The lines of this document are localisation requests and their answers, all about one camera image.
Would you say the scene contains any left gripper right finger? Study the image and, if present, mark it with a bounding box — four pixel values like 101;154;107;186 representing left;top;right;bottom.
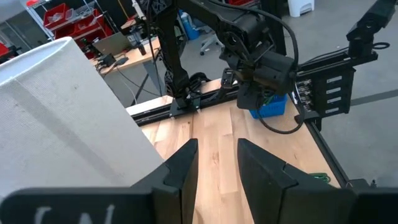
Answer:
238;139;355;224

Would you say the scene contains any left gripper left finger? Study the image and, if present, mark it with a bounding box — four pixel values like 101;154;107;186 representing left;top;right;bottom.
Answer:
132;138;199;224

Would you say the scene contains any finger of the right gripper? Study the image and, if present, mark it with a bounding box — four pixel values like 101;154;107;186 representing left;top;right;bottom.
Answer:
236;82;266;111

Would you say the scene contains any green braided USB cable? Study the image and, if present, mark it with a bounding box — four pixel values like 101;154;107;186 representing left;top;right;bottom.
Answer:
308;172;332;184
262;94;277;106

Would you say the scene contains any blue plastic bin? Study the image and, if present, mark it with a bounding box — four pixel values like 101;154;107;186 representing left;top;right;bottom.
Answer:
248;93;289;120

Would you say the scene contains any black labelled electronics box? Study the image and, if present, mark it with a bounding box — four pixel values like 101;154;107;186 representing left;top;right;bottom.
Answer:
294;66;356;119

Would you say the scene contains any white office chair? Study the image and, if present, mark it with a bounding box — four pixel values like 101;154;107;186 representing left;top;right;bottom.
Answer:
198;24;225;57

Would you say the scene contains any white waste bin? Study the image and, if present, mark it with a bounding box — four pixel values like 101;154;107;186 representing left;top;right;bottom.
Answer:
287;0;315;18

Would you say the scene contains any blue water jug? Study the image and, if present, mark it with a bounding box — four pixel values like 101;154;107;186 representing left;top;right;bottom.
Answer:
178;9;200;41

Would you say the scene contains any wooden desk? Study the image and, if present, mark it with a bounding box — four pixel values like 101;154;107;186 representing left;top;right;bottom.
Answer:
90;36;169;108

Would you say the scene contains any grey laptop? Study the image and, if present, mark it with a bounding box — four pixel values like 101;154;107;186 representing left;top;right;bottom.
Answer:
92;32;133;57

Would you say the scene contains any metal shelf with red bins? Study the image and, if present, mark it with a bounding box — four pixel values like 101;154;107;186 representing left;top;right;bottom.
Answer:
24;0;114;60

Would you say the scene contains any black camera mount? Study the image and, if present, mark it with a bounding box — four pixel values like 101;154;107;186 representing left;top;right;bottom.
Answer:
346;0;398;68

